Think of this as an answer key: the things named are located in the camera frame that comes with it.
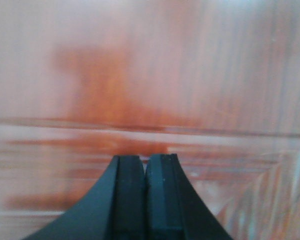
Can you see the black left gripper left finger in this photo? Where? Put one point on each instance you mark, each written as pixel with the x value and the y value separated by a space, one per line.
pixel 113 209

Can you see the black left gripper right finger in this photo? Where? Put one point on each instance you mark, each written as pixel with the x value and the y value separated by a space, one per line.
pixel 174 209

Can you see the brown wooden door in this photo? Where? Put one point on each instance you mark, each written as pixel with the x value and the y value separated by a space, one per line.
pixel 215 81

